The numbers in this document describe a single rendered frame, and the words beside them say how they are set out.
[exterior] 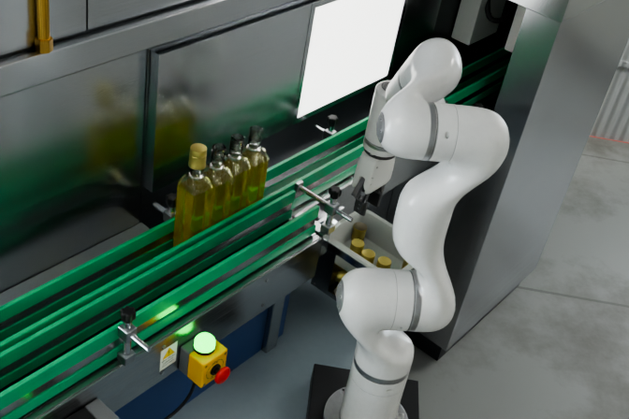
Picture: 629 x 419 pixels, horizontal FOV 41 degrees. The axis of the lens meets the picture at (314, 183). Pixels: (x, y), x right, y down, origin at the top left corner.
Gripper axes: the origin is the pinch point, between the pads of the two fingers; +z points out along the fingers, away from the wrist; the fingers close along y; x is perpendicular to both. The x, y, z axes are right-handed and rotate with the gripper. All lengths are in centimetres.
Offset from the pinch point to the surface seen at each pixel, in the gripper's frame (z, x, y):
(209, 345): 9, 3, 54
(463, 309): 82, 5, -77
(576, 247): 111, 7, -186
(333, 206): -2.9, -2.2, 11.1
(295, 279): 14.6, -2.6, 20.4
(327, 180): 3.0, -14.2, -2.5
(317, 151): -0.6, -21.2, -6.3
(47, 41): -48, -31, 66
